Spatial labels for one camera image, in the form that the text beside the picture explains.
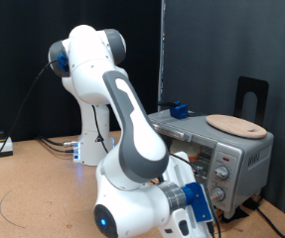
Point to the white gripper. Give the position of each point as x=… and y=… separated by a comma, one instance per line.
x=195, y=229

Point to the silver oven knob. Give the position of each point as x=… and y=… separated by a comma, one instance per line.
x=218, y=194
x=221, y=173

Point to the blue spatula grip block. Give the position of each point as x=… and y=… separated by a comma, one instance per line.
x=179, y=111

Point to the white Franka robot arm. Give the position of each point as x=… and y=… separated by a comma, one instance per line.
x=138, y=139

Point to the silver toaster oven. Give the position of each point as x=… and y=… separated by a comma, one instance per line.
x=254, y=158

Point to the round wooden cutting board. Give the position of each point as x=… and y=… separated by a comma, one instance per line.
x=234, y=125

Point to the black metal bookend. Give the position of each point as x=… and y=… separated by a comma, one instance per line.
x=244, y=87

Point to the vertical metal pole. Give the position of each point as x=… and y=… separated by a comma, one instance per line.
x=162, y=49

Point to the emergency stop button box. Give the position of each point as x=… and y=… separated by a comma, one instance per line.
x=2, y=147

